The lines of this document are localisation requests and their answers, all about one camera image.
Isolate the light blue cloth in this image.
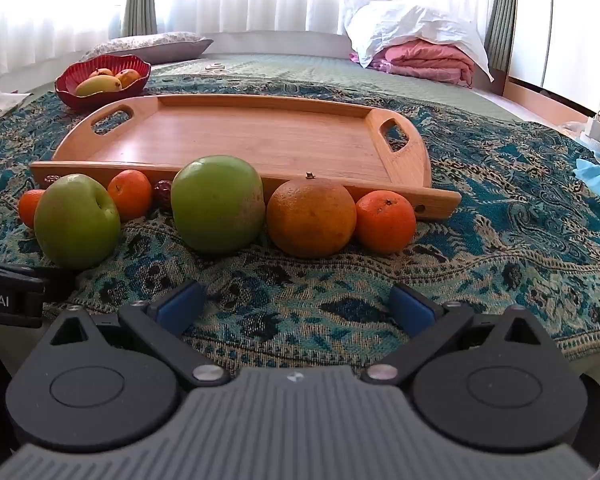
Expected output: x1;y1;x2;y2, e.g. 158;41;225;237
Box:
574;157;600;201

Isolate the teal paisley blanket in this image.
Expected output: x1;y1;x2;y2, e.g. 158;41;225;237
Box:
0;75;600;376

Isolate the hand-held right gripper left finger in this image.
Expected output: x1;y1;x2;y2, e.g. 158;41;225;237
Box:
49;279;231;389

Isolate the pink folded blanket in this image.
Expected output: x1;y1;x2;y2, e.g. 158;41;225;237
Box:
350;40;476;88

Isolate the green quilted bedspread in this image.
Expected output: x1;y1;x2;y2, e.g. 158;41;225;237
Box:
30;54;523;123

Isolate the floral pillow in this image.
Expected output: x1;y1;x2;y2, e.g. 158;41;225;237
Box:
80;32;214;66

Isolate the red bowl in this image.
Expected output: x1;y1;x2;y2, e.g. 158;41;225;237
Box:
55;55;152;111

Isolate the white pillow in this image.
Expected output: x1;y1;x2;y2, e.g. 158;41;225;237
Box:
342;0;495;82

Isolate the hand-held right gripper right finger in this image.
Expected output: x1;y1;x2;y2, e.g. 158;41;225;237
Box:
361;283;557;387

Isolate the tangerine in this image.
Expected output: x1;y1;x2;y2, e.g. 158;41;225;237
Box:
18;189;47;229
355;190;417;255
107;169;153;222

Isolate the yellow-green mango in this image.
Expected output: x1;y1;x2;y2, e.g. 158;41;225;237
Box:
75;76;122;97

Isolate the white plastic bag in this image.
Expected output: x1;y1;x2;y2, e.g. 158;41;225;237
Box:
0;82;33;126

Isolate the large orange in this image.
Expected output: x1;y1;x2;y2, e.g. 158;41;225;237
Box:
266;172;357;259

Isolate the large green apple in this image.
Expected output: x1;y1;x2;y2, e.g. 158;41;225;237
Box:
171;155;267;255

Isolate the white wardrobe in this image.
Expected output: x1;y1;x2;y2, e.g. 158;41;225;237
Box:
502;0;600;126

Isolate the wooden tray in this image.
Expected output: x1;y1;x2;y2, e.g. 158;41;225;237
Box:
30;94;462;221

